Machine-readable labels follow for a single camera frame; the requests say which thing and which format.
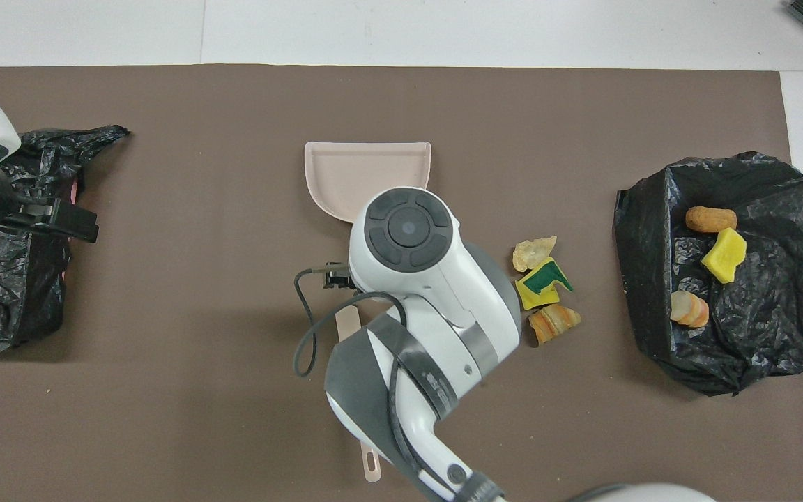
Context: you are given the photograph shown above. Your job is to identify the pink bin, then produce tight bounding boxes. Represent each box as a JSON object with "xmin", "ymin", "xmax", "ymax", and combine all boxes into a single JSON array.
[{"xmin": 60, "ymin": 178, "xmax": 83, "ymax": 281}]

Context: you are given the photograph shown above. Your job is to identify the beige brush black bristles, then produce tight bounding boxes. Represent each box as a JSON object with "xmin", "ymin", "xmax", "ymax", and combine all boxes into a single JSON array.
[{"xmin": 335, "ymin": 307, "xmax": 383, "ymax": 484}]

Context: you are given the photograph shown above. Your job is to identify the black bag lined bin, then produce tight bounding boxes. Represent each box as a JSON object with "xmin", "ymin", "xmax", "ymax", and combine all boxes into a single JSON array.
[{"xmin": 613, "ymin": 151, "xmax": 803, "ymax": 397}]

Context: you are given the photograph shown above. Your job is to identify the brown table mat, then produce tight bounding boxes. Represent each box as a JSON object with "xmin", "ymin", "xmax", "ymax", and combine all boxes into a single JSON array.
[{"xmin": 0, "ymin": 65, "xmax": 803, "ymax": 502}]

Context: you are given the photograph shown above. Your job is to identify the plain yellow sponge piece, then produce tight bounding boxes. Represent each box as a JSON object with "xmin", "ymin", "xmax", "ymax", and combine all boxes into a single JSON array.
[{"xmin": 701, "ymin": 227, "xmax": 748, "ymax": 284}]

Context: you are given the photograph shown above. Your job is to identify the beige plastic dustpan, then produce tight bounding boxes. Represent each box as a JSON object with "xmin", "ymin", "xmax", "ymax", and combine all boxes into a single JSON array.
[{"xmin": 304, "ymin": 142, "xmax": 432, "ymax": 224}]

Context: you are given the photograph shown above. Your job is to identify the yellow and green sponge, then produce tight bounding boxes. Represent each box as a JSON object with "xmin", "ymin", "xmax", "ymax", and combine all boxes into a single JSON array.
[{"xmin": 516, "ymin": 256, "xmax": 574, "ymax": 310}]

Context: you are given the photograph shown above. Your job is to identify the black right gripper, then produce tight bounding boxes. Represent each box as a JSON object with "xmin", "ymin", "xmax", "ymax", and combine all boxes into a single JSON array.
[{"xmin": 323, "ymin": 261, "xmax": 353, "ymax": 290}]

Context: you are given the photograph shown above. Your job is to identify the orange striped toy croissant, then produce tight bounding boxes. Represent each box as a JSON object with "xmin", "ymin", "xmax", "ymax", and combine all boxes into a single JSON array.
[{"xmin": 528, "ymin": 303, "xmax": 581, "ymax": 345}]

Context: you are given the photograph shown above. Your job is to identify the pale yellow chip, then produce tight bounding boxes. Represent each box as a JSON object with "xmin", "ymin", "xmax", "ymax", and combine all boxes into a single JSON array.
[{"xmin": 512, "ymin": 236, "xmax": 558, "ymax": 273}]

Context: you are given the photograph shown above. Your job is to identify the brown toy potato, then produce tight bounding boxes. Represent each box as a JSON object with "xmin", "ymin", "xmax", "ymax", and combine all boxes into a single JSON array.
[{"xmin": 685, "ymin": 206, "xmax": 738, "ymax": 234}]

